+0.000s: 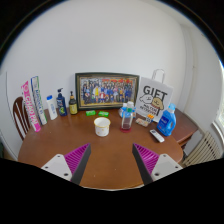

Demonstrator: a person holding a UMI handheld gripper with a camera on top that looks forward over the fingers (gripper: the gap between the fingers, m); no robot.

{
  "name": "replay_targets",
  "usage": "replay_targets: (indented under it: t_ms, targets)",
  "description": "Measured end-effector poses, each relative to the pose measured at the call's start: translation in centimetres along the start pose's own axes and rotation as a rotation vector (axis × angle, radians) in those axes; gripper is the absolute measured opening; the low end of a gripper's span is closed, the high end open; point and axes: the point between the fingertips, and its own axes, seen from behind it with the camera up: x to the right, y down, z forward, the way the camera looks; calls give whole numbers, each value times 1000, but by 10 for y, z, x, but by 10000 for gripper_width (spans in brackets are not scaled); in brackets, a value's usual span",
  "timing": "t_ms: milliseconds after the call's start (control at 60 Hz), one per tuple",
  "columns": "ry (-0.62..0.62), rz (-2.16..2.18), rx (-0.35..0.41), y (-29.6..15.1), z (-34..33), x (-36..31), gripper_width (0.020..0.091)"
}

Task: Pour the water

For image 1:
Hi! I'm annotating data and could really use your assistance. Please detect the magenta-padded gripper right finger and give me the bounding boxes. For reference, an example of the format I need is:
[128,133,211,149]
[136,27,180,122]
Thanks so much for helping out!
[132,143,184,186]

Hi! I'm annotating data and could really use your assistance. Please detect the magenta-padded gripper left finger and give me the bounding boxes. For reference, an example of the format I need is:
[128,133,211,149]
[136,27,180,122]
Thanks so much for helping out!
[40,143,92,186]

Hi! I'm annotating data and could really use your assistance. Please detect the clear bottle with green label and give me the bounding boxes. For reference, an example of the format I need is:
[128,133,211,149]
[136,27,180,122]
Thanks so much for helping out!
[120,100,136,132]

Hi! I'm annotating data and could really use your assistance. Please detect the white remote control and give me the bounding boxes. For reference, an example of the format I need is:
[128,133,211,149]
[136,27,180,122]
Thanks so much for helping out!
[148,128,166,144]

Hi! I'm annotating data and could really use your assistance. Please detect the blue detergent bottle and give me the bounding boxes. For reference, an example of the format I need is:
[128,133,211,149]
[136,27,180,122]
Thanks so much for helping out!
[156,102,177,137]

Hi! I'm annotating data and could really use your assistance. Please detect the white radiator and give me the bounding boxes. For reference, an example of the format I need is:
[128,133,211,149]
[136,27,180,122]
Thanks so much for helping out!
[181,130,223,168]

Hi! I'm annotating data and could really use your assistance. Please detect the dark wooden side table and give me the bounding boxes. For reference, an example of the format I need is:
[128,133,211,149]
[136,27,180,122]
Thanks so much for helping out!
[171,108,200,149]

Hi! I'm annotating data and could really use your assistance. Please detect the small floral pouch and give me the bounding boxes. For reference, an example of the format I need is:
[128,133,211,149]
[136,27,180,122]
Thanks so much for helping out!
[135,117,150,128]

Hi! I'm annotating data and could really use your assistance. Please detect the puzzle cube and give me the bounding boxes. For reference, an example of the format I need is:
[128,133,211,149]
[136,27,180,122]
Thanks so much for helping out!
[145,113,156,124]

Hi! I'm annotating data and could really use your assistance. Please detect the flat round red coaster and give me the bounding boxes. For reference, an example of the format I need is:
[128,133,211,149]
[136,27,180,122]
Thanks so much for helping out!
[119,125,133,134]

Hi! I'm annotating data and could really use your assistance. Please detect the white mug with yellow rim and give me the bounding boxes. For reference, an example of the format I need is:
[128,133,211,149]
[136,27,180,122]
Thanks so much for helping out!
[93,116,112,138]

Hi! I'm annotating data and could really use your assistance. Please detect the white bottle with blue cap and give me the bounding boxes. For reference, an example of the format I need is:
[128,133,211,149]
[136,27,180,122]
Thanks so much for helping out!
[45,94,59,121]

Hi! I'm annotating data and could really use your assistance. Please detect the blue tissue pack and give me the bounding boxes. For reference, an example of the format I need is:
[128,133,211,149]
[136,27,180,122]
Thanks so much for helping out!
[118,102,138,119]

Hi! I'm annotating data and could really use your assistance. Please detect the dark blue pump bottle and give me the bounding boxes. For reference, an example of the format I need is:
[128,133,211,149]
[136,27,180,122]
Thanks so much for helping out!
[55,87,68,117]

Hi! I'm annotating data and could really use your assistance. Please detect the amber pump bottle yellow label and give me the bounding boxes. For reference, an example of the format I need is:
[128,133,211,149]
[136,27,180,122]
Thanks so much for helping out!
[68,90,79,116]

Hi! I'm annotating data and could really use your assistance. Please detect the dark wooden chair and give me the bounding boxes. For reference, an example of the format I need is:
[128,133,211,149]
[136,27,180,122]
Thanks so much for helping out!
[12,96,31,141]

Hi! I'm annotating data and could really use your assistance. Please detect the pink shuttlecock tube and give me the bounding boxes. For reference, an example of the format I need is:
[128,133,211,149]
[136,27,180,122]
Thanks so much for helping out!
[20,80,42,133]

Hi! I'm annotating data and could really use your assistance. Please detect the white refrigerator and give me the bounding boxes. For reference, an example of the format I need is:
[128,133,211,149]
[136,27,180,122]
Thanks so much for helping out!
[0,71,18,161]

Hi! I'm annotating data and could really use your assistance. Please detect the white printed gift bag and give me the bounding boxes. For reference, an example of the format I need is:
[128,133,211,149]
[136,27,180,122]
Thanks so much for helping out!
[134,68,175,123]

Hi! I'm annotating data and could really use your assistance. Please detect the white and blue shuttlecock tube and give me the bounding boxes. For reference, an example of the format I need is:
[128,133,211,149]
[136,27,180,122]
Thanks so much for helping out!
[30,75,48,126]

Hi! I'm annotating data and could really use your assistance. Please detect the framed group photo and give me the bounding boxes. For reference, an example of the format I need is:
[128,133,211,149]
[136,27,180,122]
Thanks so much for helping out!
[74,71,141,111]

